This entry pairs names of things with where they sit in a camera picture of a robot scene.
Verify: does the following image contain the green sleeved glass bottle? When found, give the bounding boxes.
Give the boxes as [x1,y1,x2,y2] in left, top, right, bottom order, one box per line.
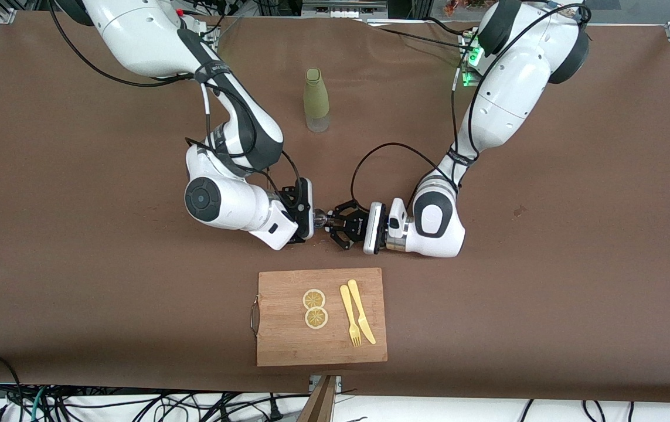
[303,68,331,133]

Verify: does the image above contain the black base power cable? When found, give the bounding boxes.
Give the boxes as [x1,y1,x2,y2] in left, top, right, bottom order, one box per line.
[364,21,470,50]

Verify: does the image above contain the grey equipment box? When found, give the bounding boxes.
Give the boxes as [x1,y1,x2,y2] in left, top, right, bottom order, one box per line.
[301,0,389,17]

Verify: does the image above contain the colourful background item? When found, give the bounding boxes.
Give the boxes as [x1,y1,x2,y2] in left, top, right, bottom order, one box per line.
[443,0,495,15]

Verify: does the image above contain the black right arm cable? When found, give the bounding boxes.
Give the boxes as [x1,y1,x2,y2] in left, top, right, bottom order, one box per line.
[47,0,303,203]

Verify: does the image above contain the wooden beam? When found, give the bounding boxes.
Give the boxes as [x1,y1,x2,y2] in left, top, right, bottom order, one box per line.
[297,375,336,422]

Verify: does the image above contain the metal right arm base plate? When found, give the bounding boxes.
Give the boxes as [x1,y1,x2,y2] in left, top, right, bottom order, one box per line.
[191,18,222,50]

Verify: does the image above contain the wooden cutting board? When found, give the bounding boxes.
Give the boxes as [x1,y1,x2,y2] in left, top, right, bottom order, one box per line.
[251,267,388,367]

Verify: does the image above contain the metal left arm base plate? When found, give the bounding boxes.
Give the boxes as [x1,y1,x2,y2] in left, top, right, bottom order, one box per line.
[458,32,486,88]

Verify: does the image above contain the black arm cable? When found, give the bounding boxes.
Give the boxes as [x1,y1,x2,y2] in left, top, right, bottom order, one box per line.
[349,3,590,203]
[47,0,303,203]

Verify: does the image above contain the yellow plastic fork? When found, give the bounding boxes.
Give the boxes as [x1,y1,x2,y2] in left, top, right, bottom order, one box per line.
[339,285,362,348]

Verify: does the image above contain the brown table cover sheet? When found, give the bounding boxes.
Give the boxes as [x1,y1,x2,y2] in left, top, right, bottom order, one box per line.
[0,11,670,404]

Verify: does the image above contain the yellow plastic knife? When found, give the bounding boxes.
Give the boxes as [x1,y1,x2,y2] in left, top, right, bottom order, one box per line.
[347,279,377,345]

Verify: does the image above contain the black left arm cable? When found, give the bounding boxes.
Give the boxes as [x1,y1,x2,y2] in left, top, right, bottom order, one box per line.
[349,3,590,203]

